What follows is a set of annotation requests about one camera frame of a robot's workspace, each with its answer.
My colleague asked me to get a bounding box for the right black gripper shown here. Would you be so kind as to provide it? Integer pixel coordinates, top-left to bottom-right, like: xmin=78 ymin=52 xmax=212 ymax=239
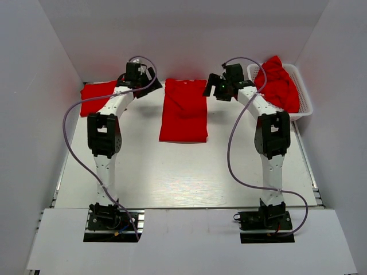
xmin=202 ymin=73 xmax=232 ymax=102

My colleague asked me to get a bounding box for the red t shirt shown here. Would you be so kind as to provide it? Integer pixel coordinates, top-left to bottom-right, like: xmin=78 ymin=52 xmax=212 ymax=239
xmin=80 ymin=80 xmax=117 ymax=117
xmin=159 ymin=78 xmax=208 ymax=143

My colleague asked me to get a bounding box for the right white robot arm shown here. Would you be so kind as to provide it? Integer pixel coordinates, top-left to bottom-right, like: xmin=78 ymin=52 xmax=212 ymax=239
xmin=203 ymin=64 xmax=290 ymax=231

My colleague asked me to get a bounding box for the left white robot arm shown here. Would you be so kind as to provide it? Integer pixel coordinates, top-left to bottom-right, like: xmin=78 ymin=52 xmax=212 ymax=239
xmin=87 ymin=58 xmax=162 ymax=229

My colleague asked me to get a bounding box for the red t shirts pile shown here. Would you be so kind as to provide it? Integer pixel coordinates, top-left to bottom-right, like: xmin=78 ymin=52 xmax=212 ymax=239
xmin=260 ymin=56 xmax=300 ymax=113

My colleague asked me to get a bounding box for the folded red t shirt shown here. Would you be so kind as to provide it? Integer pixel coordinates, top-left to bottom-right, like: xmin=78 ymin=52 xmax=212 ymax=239
xmin=80 ymin=80 xmax=117 ymax=117

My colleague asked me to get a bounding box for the white plastic basket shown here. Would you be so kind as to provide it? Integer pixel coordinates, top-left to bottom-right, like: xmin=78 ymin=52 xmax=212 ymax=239
xmin=247 ymin=64 xmax=313 ymax=121

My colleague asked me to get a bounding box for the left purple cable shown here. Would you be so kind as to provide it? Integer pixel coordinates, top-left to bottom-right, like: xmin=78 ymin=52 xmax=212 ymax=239
xmin=62 ymin=56 xmax=158 ymax=241

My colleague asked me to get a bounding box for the purple cable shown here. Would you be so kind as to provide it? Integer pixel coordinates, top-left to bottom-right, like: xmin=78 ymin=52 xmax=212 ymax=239
xmin=62 ymin=56 xmax=158 ymax=241
xmin=220 ymin=56 xmax=309 ymax=237

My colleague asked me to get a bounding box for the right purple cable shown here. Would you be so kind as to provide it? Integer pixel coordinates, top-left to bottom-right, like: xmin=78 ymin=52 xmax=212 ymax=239
xmin=220 ymin=56 xmax=309 ymax=237

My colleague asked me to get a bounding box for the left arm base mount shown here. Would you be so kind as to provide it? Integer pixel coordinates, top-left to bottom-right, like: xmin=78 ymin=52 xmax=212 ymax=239
xmin=83 ymin=210 xmax=145 ymax=243

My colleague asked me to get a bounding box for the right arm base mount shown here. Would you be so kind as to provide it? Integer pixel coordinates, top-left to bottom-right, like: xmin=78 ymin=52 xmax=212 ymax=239
xmin=233 ymin=211 xmax=295 ymax=244

